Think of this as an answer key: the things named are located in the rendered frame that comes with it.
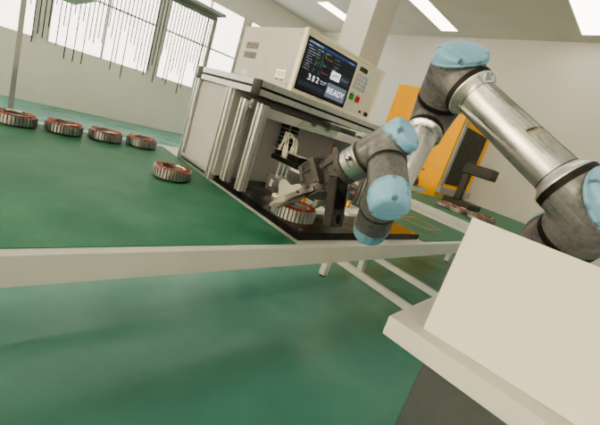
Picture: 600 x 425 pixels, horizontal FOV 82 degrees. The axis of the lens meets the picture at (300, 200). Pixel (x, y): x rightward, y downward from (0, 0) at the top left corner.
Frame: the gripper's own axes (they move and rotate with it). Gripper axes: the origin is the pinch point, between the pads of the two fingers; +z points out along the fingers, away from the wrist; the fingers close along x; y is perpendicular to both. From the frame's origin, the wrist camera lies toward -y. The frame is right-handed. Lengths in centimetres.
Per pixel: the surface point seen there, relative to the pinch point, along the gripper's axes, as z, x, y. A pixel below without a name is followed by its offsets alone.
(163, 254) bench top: 0.6, 33.4, -10.4
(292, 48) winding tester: -2, -15, 57
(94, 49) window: 456, -81, 475
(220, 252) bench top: 0.5, 22.0, -10.3
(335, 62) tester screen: -7, -30, 54
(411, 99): 94, -371, 220
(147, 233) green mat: 5.1, 34.1, -4.9
